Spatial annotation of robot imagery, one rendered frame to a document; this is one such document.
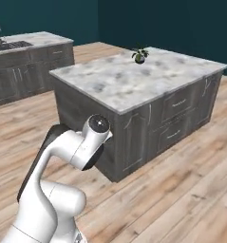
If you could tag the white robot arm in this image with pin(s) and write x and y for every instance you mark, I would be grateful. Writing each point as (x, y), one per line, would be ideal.
(42, 190)

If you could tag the grey counter cupboard run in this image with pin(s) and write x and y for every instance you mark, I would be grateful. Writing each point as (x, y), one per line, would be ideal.
(29, 69)

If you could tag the grey kitchen island cupboards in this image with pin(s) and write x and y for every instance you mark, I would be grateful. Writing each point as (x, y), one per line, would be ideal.
(168, 126)

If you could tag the small potted green plant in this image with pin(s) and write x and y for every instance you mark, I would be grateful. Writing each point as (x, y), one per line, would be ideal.
(140, 56)

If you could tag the dark inset sink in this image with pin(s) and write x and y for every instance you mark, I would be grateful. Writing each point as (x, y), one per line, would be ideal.
(10, 46)

